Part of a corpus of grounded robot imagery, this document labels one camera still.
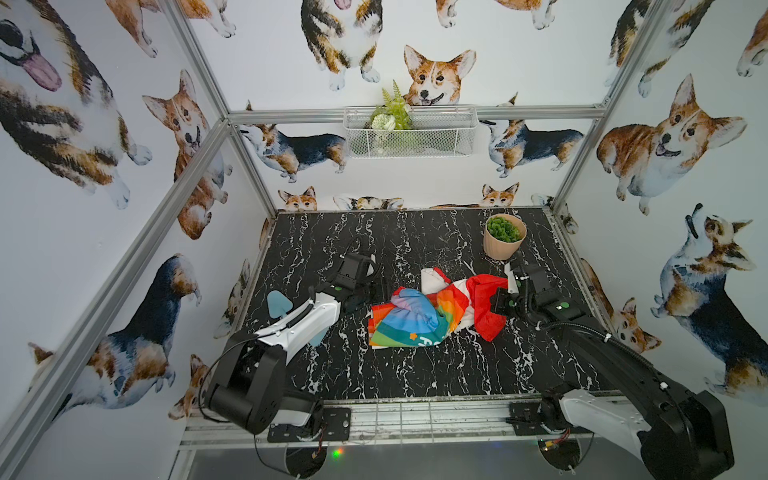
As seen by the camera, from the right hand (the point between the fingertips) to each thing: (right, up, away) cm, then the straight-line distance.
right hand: (487, 296), depth 83 cm
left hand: (-27, +2, +6) cm, 28 cm away
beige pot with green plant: (+9, +17, +15) cm, 25 cm away
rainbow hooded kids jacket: (-19, -7, +1) cm, 20 cm away
